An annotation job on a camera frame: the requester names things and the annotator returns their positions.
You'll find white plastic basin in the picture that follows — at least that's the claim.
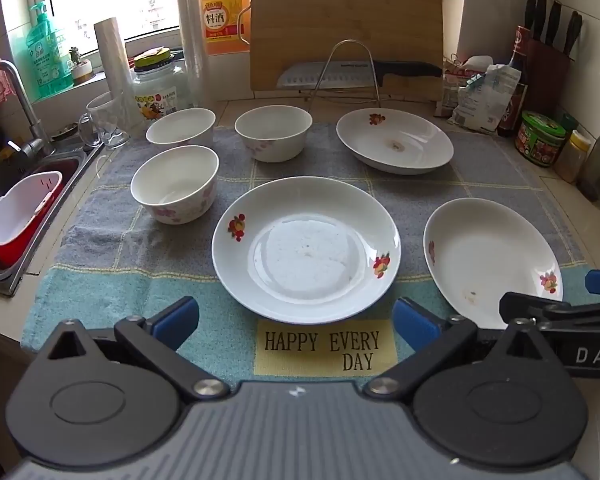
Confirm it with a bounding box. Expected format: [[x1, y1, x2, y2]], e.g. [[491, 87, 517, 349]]
[[0, 171, 63, 261]]

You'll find roll of plastic bags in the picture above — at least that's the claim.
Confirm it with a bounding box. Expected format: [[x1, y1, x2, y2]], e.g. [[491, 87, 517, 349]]
[[94, 16, 142, 133]]

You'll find green dish soap bottle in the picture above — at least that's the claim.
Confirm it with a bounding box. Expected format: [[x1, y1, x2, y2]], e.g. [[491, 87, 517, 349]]
[[26, 2, 74, 101]]

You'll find white bowl with pink flowers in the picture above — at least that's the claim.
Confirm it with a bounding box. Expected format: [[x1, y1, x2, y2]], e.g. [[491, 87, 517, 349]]
[[130, 145, 220, 225], [234, 105, 313, 163], [146, 108, 217, 150]]

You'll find dark knife block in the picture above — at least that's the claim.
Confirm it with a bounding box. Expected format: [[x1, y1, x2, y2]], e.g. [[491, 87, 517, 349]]
[[524, 35, 576, 113]]

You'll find metal faucet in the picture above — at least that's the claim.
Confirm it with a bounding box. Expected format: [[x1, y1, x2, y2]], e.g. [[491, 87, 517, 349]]
[[0, 60, 53, 156]]

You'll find stack of clear plastic cups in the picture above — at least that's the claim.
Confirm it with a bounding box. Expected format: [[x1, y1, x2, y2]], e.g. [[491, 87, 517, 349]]
[[174, 0, 212, 108]]

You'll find small potted plant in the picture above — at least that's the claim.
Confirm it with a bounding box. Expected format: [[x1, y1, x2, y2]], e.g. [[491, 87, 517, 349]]
[[69, 46, 95, 86]]

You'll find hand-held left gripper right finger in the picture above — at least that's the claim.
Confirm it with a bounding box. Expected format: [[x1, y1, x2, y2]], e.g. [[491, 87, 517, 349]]
[[364, 297, 551, 403]]

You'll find glass jar with green lid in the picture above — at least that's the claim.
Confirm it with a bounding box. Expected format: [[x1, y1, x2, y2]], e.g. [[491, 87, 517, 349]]
[[131, 47, 188, 123]]

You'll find white fruit-print plate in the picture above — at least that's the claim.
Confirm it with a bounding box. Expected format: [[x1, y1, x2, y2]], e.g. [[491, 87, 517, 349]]
[[424, 198, 564, 330], [211, 176, 402, 324]]

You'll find dark glass bottle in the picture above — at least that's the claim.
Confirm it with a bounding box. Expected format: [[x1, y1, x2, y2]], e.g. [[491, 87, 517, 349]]
[[577, 120, 600, 203]]

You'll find dark soy sauce bottle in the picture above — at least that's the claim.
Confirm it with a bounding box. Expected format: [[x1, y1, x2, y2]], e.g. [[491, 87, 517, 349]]
[[497, 25, 531, 138]]

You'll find green-lid sauce jar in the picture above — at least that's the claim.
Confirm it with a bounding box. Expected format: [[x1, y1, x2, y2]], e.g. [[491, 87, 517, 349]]
[[514, 111, 567, 167]]

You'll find bamboo cutting board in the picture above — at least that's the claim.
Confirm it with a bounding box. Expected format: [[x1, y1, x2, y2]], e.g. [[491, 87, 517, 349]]
[[240, 0, 445, 103]]

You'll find orange cooking wine bottle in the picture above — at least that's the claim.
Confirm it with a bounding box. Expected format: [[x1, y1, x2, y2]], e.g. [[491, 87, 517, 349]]
[[200, 0, 253, 56]]

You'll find red plastic basin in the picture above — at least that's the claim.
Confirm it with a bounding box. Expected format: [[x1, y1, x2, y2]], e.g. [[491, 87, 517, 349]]
[[0, 157, 81, 281]]

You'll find metal wire rack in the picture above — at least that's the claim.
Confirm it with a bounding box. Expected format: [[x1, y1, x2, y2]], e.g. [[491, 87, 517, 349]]
[[300, 40, 381, 113]]

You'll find crumpled food package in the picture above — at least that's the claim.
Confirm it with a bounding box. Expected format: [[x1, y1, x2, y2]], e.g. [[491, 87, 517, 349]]
[[432, 55, 481, 118]]

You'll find white plate with brown stain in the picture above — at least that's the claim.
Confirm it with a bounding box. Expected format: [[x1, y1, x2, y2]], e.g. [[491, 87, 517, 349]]
[[336, 108, 454, 176]]

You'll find clear glass mug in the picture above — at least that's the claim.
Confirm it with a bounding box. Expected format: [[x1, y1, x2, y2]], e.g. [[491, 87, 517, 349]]
[[78, 91, 131, 148]]

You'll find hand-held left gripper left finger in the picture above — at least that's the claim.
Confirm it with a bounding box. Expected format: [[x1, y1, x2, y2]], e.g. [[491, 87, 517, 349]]
[[45, 296, 231, 403]]

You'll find large kitchen knife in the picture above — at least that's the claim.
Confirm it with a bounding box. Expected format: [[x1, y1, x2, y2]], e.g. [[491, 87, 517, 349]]
[[276, 60, 443, 92]]

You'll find white and blue plastic bag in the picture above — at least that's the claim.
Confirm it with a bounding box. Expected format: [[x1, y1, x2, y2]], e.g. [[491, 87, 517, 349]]
[[450, 64, 523, 133]]

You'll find small yellow-lid spice jar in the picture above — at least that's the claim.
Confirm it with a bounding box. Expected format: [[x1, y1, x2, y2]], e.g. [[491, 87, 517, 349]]
[[554, 130, 592, 183]]

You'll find grey and teal checked towel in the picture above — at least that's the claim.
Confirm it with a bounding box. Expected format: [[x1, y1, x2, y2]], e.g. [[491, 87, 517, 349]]
[[20, 121, 600, 386]]

